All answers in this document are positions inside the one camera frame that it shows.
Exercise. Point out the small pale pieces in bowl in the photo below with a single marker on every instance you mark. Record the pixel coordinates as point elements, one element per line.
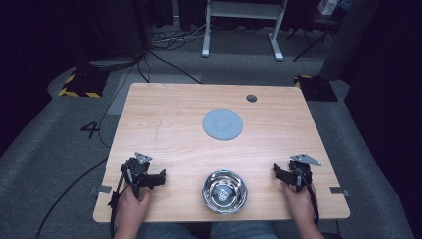
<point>222,193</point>

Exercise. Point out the person's left hand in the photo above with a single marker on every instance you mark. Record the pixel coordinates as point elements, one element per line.
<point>131,212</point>

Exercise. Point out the pale box on chair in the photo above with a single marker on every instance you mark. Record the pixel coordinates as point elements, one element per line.
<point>327,6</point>

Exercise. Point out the grey round disc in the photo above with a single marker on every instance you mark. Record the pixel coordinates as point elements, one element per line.
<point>222,124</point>

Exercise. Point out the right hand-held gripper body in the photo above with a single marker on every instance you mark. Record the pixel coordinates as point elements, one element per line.
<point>301,172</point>

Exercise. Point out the white desk frame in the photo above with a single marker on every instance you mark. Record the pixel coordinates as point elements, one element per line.
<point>244,10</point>

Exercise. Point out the black round stand base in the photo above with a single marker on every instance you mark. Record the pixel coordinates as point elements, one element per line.
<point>112,62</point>

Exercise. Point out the person's right hand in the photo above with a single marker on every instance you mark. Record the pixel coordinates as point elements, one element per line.
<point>301,207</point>

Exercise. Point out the black folding chair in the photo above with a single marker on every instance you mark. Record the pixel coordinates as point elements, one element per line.
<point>315,26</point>

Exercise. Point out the shiny steel bowl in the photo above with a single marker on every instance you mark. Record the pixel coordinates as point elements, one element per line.
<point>212,186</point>

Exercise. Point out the grey tape strip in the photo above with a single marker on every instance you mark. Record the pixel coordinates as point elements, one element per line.
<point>101,190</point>
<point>338,191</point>

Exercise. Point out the black yellow striped base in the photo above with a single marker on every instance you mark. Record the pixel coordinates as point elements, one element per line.
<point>316,88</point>
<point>84,84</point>

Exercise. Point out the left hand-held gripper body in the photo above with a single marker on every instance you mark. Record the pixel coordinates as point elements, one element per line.
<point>134,169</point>

